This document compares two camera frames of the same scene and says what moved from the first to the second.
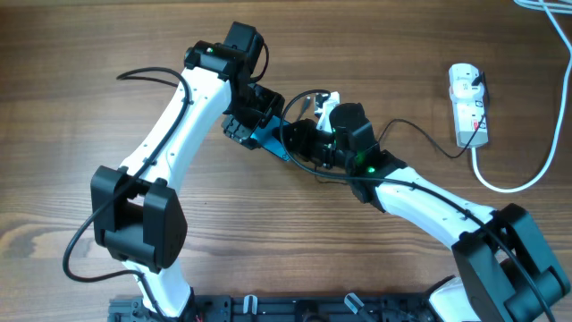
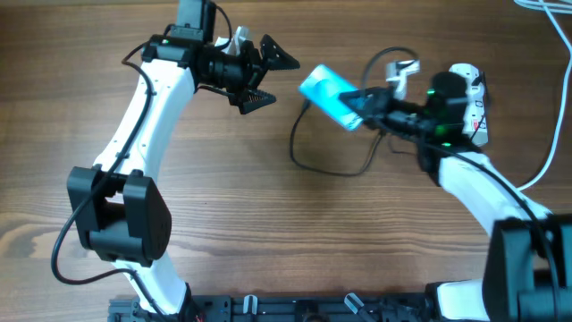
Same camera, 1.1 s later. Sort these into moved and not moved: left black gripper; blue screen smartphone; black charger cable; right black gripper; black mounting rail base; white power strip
Moved: blue screen smartphone; right black gripper; black charger cable; left black gripper
Not moved: white power strip; black mounting rail base
